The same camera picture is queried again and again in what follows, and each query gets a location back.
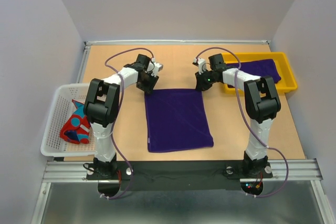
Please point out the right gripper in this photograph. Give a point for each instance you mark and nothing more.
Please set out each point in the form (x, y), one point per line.
(200, 85)

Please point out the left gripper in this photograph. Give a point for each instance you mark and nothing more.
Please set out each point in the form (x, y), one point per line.
(148, 89)

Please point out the purple towel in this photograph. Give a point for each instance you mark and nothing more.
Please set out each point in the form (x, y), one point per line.
(252, 70)
(176, 121)

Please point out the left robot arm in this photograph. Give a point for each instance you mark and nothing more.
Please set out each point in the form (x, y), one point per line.
(102, 105)

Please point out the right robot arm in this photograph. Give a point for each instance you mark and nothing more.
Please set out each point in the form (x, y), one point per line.
(258, 102)

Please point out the yellow plastic tray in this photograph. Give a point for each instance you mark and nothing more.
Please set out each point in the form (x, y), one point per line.
(287, 82)

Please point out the red blue patterned towel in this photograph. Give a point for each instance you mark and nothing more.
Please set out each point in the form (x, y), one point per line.
(77, 128)

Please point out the white plastic basket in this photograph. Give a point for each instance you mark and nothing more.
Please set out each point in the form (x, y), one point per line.
(60, 111)

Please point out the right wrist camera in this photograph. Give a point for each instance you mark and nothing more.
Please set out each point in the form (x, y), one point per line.
(201, 64)

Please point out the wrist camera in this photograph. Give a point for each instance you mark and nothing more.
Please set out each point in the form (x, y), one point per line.
(157, 67)
(201, 64)

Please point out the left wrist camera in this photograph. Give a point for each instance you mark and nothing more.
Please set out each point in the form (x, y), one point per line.
(157, 67)

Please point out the aluminium back rail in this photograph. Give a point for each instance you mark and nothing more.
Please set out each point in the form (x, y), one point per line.
(176, 42)

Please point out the aluminium rail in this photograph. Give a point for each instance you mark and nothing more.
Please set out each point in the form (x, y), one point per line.
(299, 170)
(176, 42)

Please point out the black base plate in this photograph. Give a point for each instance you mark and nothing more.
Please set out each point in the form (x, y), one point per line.
(176, 175)

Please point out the aluminium front rail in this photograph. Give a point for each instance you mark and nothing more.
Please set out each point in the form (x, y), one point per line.
(299, 170)

